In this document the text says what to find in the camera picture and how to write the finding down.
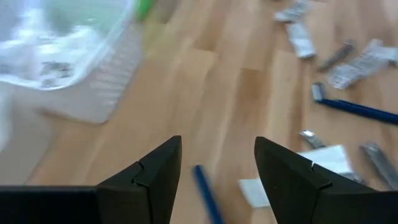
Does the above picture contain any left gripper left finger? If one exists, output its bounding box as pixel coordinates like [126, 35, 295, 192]
[96, 135, 183, 224]

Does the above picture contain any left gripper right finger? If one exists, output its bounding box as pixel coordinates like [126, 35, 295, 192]
[254, 136, 371, 224]

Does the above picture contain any small silver sachet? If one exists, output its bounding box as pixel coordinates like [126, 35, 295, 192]
[285, 21, 317, 60]
[238, 177, 271, 208]
[328, 46, 385, 90]
[274, 0, 312, 23]

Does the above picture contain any silver nail clipper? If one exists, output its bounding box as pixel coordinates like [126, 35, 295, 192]
[359, 142, 398, 191]
[298, 129, 327, 150]
[317, 39, 358, 73]

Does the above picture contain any blue pen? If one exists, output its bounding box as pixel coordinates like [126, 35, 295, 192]
[192, 164, 225, 224]

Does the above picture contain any blue disposable razor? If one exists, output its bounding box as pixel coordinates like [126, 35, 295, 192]
[312, 82, 398, 126]

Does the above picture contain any white perforated plastic basket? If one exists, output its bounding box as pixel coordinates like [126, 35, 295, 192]
[0, 0, 147, 125]

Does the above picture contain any green plastic basket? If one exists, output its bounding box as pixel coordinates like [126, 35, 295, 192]
[135, 0, 156, 22]

